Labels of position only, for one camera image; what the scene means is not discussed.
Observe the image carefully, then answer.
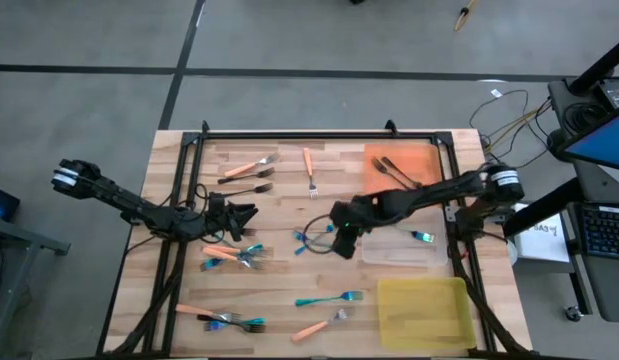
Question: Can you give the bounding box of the floor cable bundle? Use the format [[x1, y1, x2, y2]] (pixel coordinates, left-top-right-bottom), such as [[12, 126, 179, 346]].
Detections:
[[467, 88, 558, 169]]

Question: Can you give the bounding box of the white notepad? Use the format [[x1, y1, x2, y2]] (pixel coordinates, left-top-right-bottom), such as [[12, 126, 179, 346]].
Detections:
[[513, 212, 571, 265]]

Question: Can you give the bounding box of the grey desk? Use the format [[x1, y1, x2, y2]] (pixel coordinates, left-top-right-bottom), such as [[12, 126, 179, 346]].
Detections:
[[0, 214, 73, 314]]

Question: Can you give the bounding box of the black keyboard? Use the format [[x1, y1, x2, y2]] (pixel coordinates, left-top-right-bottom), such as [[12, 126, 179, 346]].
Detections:
[[580, 203, 619, 262]]

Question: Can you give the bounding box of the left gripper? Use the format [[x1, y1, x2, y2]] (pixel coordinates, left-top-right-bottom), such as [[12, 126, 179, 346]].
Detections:
[[203, 201, 259, 243]]

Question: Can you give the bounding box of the black box with light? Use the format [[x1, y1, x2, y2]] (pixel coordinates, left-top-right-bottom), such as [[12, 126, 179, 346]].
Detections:
[[0, 183, 22, 225]]

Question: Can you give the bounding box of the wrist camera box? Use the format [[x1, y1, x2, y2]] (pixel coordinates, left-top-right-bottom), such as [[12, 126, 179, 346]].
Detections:
[[207, 191, 226, 215], [332, 228, 364, 261]]

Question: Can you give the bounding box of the yellow hanging cable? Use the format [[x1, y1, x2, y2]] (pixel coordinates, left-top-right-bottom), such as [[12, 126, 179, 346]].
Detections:
[[452, 0, 479, 33]]

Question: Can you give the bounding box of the black diagonal support bar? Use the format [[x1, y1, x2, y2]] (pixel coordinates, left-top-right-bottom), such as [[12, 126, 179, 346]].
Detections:
[[502, 177, 585, 239], [567, 33, 619, 96]]

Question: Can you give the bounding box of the black metal table frame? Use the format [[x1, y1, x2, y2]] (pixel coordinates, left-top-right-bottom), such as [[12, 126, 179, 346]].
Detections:
[[96, 118, 535, 360]]

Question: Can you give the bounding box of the black power adapter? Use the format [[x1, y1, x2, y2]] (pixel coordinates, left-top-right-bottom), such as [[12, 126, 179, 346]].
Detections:
[[596, 78, 619, 112]]

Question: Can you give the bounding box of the blue-screen monitor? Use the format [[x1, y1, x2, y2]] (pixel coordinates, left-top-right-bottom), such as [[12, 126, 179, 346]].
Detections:
[[558, 107, 619, 174]]

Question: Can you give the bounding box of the yellow plastic bin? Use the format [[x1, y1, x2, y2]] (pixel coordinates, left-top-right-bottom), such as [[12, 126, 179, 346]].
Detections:
[[376, 276, 478, 351]]

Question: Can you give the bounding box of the peach-handled silver fork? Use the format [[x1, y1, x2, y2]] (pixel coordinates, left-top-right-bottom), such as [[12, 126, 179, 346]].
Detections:
[[201, 248, 266, 272], [290, 308, 349, 344], [302, 146, 320, 200], [174, 303, 244, 324], [206, 243, 270, 261], [222, 151, 281, 179]]

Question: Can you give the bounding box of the clear plastic bin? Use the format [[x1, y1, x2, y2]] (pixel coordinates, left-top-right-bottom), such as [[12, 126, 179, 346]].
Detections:
[[360, 207, 450, 268]]

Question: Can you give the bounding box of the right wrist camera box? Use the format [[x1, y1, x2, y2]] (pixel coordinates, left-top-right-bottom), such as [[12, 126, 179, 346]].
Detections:
[[332, 228, 364, 261]]

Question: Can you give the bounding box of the orange plastic bin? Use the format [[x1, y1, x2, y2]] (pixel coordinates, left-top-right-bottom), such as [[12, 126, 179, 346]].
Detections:
[[362, 143, 443, 196]]

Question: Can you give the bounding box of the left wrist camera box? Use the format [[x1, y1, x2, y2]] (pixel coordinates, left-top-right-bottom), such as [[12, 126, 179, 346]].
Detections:
[[207, 191, 226, 215]]

